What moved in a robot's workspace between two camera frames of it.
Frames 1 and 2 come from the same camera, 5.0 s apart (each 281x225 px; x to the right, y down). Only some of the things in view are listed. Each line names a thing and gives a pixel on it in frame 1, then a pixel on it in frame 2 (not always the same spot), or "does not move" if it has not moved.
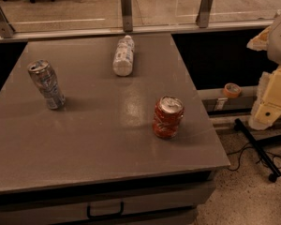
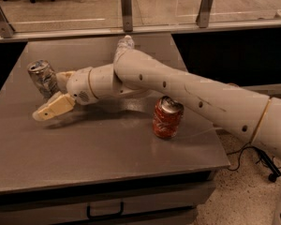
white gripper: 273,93 → 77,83
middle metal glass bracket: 126,7 does not move
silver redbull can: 47,82 does not move
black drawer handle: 88,214 does not move
